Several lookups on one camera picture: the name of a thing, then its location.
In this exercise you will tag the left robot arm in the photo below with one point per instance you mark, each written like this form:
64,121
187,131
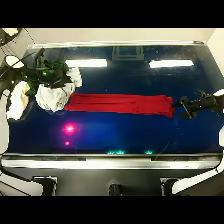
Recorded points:
4,133

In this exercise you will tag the red garment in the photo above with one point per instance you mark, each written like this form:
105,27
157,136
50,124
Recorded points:
123,104

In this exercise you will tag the white garment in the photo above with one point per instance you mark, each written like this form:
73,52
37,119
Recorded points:
55,96

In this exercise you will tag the cream garment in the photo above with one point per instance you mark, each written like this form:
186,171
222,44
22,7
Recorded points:
18,100

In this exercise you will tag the dark green garment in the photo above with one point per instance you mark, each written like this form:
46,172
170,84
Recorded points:
53,71

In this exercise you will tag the silver frame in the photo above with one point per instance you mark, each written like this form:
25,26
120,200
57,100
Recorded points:
110,163

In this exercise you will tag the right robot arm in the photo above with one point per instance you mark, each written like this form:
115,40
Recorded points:
200,181

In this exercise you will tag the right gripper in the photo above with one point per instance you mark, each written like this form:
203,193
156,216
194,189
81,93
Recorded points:
203,102

